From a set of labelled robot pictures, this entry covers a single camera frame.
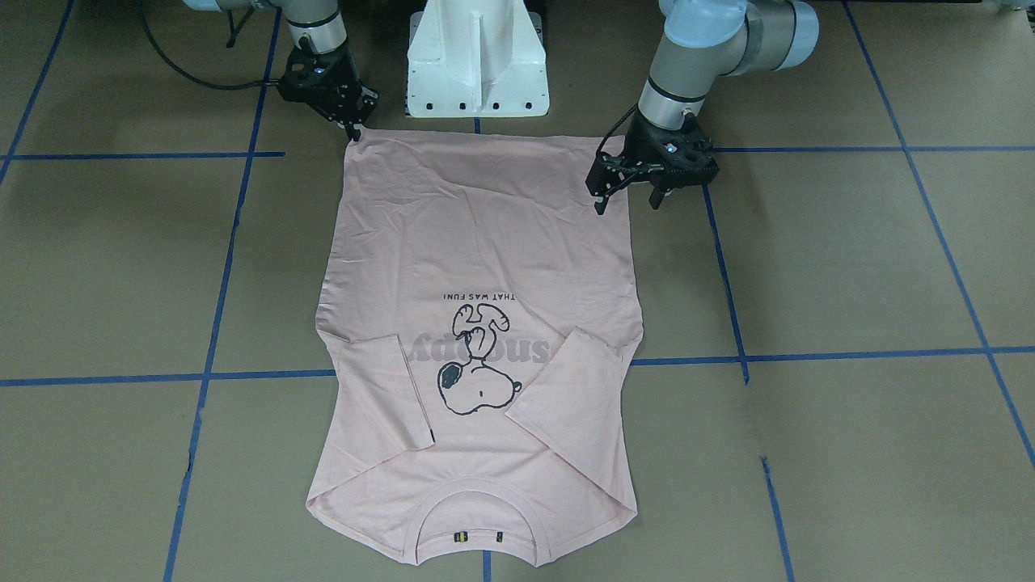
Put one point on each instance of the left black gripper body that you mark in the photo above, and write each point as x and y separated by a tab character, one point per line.
638	142

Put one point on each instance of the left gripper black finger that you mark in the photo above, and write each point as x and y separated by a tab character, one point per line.
658	195
607	176

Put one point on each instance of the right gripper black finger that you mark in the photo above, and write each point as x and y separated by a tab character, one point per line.
362	103
354	126

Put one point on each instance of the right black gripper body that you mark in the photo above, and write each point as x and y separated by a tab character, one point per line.
340	82

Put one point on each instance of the pink snoopy t-shirt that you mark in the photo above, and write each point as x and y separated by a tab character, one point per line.
481	318

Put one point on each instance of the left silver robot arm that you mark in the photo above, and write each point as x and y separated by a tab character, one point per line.
702	41

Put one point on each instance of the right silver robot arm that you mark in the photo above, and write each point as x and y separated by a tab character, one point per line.
314	25

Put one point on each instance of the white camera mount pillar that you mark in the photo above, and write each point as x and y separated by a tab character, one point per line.
476	59

